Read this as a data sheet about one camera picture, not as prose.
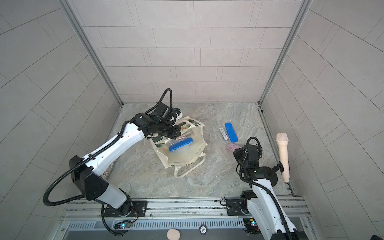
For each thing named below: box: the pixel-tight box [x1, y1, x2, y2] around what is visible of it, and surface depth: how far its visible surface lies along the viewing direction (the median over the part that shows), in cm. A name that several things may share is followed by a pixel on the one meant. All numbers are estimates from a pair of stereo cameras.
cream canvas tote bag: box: [146, 116, 208, 179], surface depth 83 cm
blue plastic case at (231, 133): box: [225, 122, 239, 143], surface depth 101 cm
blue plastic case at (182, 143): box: [168, 137, 194, 152], surface depth 91 cm
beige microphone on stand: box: [276, 132, 290, 183], surface depth 64 cm
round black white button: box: [199, 225, 208, 235], surface depth 67 cm
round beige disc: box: [167, 228, 181, 240], surface depth 65 cm
